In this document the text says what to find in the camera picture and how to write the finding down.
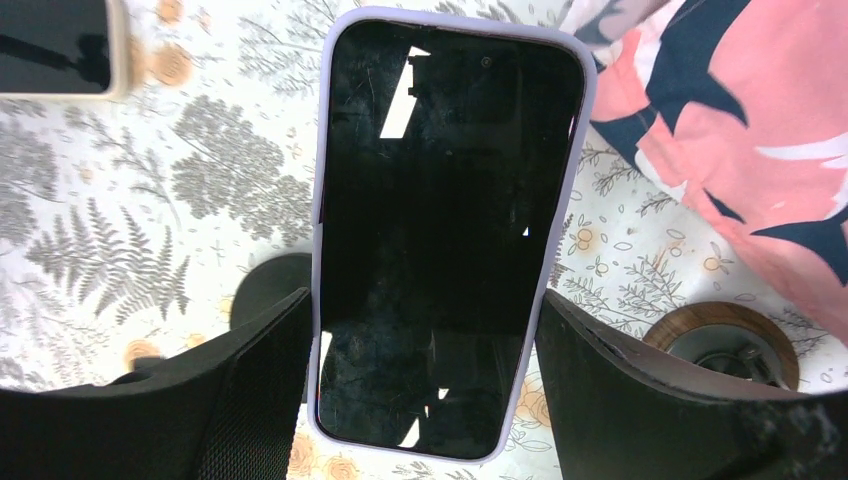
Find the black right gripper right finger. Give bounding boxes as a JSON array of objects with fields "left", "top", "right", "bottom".
[{"left": 535, "top": 290, "right": 847, "bottom": 479}]

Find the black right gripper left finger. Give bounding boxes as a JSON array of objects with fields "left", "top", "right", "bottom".
[{"left": 1, "top": 288, "right": 312, "bottom": 479}]

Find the black phone stand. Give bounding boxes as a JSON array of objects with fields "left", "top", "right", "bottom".
[{"left": 229, "top": 252, "right": 312, "bottom": 330}]

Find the phone with lavender case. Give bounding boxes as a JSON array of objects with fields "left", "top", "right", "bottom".
[{"left": 308, "top": 6, "right": 597, "bottom": 462}]

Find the phone with beige case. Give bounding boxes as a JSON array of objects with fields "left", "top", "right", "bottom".
[{"left": 1, "top": 0, "right": 132, "bottom": 100}]

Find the pink patterned cloth bag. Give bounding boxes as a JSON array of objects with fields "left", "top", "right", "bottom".
[{"left": 561, "top": 1, "right": 847, "bottom": 337}]

